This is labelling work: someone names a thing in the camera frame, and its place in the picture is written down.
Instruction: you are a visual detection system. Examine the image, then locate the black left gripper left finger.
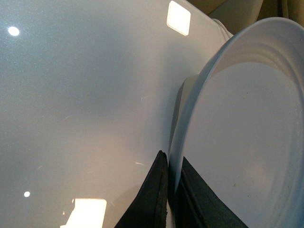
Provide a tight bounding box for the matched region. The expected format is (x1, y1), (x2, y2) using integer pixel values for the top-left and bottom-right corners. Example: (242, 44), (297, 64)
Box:
(115, 151), (169, 228)

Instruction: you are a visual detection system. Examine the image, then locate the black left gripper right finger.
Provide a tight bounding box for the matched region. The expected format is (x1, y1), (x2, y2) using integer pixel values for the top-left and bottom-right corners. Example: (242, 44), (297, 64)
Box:
(175, 158), (247, 228)

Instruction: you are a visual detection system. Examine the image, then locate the light blue round plate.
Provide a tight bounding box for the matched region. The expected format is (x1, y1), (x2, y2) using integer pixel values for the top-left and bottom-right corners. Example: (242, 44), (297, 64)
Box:
(168, 18), (304, 228)

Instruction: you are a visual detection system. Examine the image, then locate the left beige upholstered chair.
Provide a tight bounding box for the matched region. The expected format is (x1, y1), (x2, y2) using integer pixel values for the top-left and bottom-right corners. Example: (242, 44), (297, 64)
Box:
(189, 0), (304, 34)

